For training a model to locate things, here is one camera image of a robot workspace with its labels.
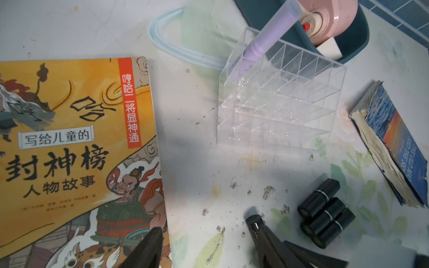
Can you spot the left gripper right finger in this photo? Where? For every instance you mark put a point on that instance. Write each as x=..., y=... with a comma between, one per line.
x=273, y=253

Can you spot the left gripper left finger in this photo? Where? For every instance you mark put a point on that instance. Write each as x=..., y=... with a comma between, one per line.
x=148, y=253

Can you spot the black lipstick silver band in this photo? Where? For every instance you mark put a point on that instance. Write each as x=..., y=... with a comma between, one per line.
x=318, y=198
x=323, y=218
x=334, y=228

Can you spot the purple lip balm tube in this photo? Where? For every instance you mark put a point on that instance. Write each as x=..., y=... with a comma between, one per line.
x=289, y=13

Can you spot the clear acrylic lipstick organizer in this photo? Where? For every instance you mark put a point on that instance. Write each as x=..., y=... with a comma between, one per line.
x=287, y=98

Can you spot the orange children's story book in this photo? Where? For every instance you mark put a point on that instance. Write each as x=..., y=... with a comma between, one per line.
x=81, y=180

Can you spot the blue paperback book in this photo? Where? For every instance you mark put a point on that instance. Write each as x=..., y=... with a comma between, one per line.
x=392, y=146

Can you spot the pink compact in bin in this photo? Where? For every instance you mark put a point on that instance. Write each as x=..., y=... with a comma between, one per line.
x=325, y=19

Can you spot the teal plastic storage bin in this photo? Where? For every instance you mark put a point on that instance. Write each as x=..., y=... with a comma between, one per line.
x=352, y=41

